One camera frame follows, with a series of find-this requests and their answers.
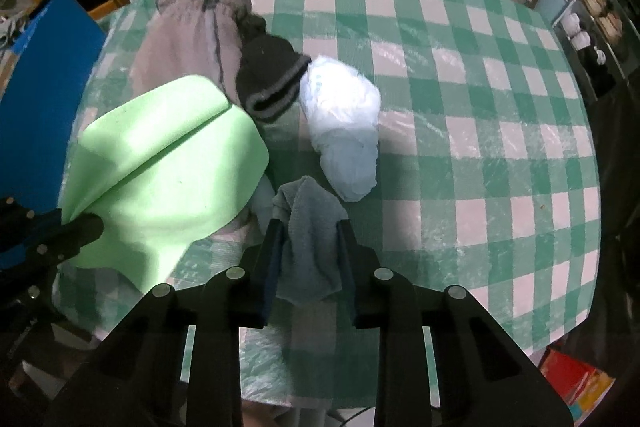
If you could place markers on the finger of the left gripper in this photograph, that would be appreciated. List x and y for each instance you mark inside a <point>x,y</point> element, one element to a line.
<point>67,240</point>

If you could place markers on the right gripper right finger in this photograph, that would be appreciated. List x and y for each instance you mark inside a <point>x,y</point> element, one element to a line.
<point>382,299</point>

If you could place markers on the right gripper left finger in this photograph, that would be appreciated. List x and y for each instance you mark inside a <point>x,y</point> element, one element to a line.
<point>240,296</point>

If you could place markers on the gray fuzzy cloth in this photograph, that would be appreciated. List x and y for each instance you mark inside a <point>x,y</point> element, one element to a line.
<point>309,264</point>

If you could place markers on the light green cloth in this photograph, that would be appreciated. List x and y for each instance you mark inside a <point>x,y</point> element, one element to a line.
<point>162,171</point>

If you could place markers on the white plastic bag bundle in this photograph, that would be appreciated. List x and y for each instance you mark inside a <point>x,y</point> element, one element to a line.
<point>342,108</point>

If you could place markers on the green checkered tablecloth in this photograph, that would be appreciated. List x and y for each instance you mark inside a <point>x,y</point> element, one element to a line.
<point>487,178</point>

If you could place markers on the blue cardboard box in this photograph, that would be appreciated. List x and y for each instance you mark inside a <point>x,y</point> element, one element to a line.
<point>55,56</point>

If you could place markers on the red book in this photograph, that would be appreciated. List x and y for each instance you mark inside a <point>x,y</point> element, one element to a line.
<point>581,386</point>

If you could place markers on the gray sweatpants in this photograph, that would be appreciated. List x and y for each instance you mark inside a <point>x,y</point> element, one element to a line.
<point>192,37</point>

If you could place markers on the gray clothes pile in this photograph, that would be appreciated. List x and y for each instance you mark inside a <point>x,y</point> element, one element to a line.
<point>14,19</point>

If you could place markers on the black knit sock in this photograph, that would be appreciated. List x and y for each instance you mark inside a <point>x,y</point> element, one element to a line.
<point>270,71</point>

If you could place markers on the shoe rack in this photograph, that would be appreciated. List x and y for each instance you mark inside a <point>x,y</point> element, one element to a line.
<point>600,40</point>

